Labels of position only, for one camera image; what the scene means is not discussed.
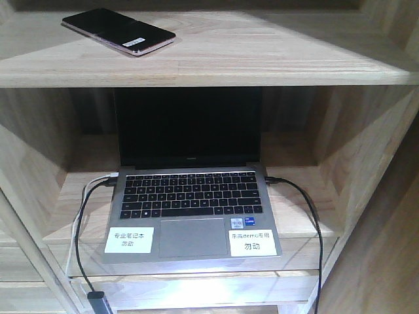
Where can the black smartphone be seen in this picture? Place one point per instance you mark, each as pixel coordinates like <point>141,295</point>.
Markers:
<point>119,31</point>

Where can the grey usb adapter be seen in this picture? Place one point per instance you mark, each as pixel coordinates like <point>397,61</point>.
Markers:
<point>99,303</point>

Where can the silver laptop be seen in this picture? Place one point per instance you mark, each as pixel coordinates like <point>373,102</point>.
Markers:
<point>190,184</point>

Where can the wooden shelf unit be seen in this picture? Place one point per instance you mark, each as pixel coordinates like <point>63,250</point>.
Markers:
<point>340,114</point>

